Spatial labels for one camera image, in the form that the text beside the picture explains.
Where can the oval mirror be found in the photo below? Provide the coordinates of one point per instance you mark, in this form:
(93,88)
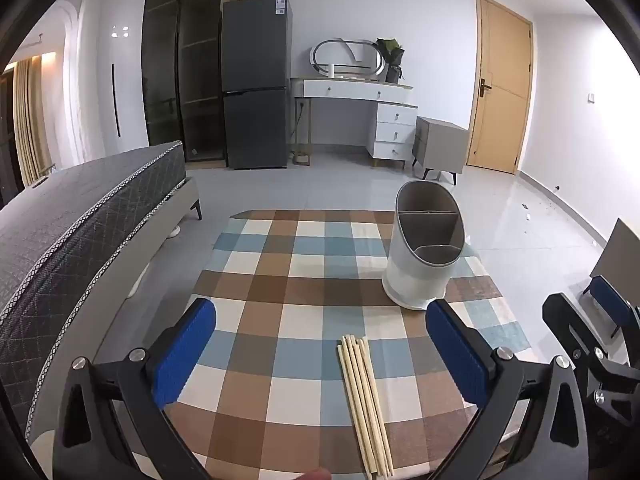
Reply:
(325,52)

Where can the grey panel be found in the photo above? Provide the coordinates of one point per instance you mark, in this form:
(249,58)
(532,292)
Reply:
(620,255)

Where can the white vanity desk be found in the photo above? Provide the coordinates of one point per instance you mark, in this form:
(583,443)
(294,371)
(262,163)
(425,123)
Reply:
(350,91)

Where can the grey nightstand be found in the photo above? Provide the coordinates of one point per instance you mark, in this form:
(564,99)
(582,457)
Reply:
(440,145)

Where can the potted plant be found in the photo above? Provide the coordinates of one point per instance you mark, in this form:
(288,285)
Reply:
(390,52)

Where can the checked tablecloth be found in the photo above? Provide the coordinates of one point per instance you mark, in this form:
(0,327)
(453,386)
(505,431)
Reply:
(300,285)

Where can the grey quilted mattress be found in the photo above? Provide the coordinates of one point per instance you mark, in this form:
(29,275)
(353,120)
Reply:
(75,220)

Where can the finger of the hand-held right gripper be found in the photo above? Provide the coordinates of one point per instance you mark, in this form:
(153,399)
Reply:
(575,330)
(610,305)

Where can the beige curtain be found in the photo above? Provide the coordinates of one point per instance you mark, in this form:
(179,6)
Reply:
(30,120)

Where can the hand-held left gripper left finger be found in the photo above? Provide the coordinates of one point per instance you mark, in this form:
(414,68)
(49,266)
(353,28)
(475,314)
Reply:
(185,355)

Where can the wooden door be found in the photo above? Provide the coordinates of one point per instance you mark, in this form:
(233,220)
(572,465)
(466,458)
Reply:
(500,85)

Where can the dark glass cabinet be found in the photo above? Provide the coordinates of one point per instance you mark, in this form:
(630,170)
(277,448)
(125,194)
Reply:
(195,60)

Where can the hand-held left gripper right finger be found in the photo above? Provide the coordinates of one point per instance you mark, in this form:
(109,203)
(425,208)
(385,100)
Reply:
(460,355)

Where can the dark grey fridge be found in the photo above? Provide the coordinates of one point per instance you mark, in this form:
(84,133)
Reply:
(255,85)

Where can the bundle of wooden chopsticks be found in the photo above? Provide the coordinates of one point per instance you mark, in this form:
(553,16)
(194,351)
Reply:
(362,410)

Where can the grey bed frame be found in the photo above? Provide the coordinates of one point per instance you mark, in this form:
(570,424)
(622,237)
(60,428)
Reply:
(167,217)

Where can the white utensil holder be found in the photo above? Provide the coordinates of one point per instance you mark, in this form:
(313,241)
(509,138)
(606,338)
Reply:
(415,280)

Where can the white wardrobe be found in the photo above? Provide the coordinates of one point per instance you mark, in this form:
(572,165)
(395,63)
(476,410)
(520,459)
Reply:
(100,85)

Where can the person's left hand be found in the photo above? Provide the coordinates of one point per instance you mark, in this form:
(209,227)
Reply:
(316,475)

